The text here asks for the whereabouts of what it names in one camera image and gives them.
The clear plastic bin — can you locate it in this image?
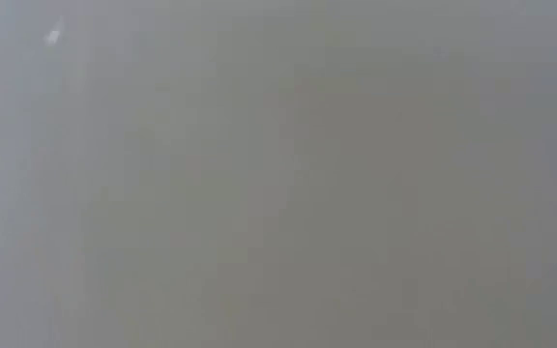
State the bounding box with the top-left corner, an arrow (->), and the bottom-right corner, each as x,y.
0,0 -> 557,348

